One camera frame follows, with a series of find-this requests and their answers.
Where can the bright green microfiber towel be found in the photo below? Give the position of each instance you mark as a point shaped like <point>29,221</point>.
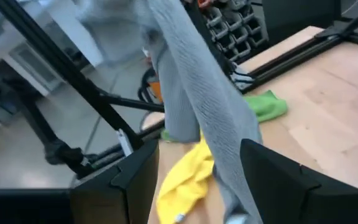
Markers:
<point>266,105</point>

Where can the large black equipment case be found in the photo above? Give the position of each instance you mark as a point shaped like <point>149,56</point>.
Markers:
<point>300,15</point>

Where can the silver metal bracket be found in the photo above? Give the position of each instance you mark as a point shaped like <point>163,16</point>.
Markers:
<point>124,143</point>

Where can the yellow microfiber towel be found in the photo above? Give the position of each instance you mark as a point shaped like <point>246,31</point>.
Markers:
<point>185,180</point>

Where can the plain grey microfiber towel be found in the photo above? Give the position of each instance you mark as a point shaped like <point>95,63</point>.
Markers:
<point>204,93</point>

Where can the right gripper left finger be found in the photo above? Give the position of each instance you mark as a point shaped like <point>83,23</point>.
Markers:
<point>120,193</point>

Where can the grey storage bin rack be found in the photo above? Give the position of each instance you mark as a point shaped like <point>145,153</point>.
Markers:
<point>238,28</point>

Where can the white shelving unit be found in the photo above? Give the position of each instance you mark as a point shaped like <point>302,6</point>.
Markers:
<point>33,67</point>

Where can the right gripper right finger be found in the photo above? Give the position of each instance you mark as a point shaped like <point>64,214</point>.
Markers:
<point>291,193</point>

